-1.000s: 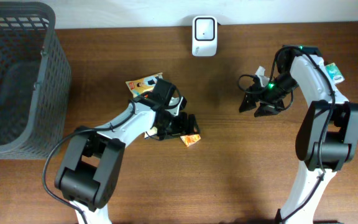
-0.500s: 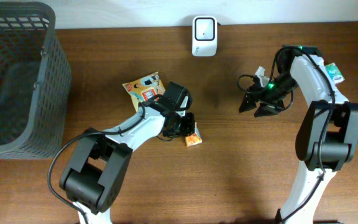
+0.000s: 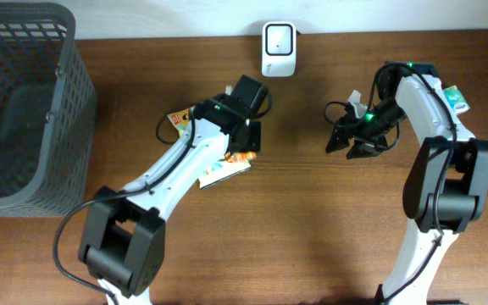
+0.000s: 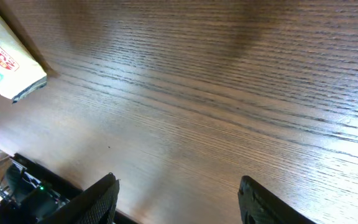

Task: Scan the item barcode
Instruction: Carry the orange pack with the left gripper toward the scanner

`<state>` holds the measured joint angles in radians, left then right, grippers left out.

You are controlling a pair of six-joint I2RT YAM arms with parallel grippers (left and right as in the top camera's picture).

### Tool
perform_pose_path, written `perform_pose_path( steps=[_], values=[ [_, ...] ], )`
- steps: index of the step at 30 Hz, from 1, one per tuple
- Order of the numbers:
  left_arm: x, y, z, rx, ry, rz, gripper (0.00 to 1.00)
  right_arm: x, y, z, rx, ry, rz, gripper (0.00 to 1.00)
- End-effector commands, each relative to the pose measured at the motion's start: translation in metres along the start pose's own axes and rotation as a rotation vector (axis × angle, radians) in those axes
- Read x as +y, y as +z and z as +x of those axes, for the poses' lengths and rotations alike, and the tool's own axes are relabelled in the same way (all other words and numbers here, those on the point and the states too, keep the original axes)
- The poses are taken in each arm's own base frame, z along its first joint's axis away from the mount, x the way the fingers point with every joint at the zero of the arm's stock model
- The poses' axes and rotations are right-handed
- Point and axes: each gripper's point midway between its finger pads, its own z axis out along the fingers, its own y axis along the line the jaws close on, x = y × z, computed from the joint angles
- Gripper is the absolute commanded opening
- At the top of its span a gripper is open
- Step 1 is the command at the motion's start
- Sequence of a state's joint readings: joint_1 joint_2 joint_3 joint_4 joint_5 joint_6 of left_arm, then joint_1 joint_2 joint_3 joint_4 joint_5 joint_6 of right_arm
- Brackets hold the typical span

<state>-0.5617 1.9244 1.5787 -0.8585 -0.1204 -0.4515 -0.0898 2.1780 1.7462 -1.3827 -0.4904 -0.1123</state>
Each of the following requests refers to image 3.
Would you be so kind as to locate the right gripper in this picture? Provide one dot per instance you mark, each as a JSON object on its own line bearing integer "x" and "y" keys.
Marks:
{"x": 346, "y": 134}

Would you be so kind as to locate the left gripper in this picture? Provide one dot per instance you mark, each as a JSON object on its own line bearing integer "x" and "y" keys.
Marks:
{"x": 252, "y": 136}

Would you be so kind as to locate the orange tissue pack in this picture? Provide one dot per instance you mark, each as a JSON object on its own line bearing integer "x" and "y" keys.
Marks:
{"x": 240, "y": 157}

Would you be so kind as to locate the yellow snack bag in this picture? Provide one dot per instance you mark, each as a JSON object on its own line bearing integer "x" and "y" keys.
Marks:
{"x": 221, "y": 170}

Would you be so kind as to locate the green tissue pack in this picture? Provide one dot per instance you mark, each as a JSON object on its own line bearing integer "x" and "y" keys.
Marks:
{"x": 456, "y": 100}

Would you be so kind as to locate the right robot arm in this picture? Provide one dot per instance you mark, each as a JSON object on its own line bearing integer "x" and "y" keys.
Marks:
{"x": 447, "y": 185}

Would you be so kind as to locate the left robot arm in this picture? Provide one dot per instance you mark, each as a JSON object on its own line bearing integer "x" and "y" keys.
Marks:
{"x": 123, "y": 240}

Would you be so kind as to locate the white barcode scanner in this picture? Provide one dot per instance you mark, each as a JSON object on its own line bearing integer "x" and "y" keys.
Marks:
{"x": 279, "y": 49}

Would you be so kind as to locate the dark grey plastic basket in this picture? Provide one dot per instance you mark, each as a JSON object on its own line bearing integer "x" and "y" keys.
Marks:
{"x": 48, "y": 108}

